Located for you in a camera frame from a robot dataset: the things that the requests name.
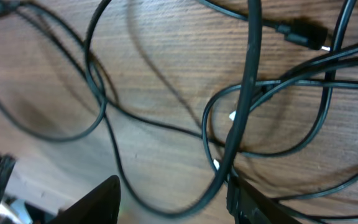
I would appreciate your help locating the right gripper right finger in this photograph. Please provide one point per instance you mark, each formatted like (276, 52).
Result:
(249, 206)

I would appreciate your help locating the right camera cable black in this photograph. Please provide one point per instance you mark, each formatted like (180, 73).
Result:
(233, 140)

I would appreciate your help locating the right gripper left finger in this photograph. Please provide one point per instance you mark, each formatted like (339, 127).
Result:
(99, 206)

